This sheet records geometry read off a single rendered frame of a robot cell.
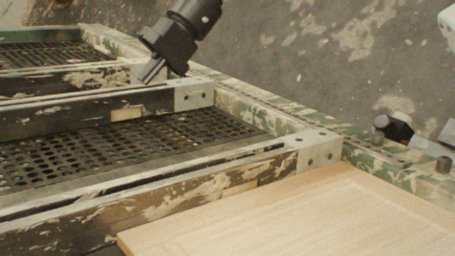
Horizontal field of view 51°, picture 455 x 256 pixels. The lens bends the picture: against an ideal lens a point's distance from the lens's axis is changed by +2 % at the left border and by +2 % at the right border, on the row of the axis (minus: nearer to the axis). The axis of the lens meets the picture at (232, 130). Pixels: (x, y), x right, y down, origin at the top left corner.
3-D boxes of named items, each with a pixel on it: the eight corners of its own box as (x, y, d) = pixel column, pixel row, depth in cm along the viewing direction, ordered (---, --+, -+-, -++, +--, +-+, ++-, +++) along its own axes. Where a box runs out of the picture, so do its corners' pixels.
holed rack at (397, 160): (411, 164, 88) (412, 161, 87) (402, 168, 86) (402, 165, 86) (84, 24, 208) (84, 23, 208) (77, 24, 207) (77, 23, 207)
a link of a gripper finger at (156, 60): (137, 80, 91) (156, 55, 92) (146, 84, 88) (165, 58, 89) (131, 75, 89) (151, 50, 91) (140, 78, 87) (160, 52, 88)
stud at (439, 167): (452, 173, 85) (456, 158, 84) (444, 176, 84) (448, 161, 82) (439, 168, 87) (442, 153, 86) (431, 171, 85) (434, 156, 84)
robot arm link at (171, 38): (168, 72, 98) (202, 29, 100) (195, 82, 91) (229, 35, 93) (127, 32, 90) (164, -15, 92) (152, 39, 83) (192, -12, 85)
